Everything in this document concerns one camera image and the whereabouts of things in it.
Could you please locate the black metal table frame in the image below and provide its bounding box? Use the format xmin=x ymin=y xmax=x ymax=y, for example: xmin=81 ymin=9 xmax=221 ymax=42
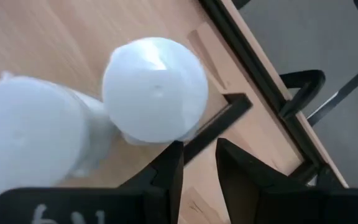
xmin=197 ymin=0 xmax=346 ymax=189

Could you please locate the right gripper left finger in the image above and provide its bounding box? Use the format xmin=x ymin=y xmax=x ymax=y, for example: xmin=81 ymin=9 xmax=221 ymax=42
xmin=118 ymin=141 xmax=185 ymax=224

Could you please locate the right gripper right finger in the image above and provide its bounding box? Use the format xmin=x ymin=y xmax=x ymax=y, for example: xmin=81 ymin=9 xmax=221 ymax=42
xmin=214 ymin=138 xmax=306 ymax=224

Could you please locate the white medicine bottle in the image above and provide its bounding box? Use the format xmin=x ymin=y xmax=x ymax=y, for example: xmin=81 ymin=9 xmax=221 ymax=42
xmin=101 ymin=36 xmax=209 ymax=146
xmin=0 ymin=70 xmax=117 ymax=195

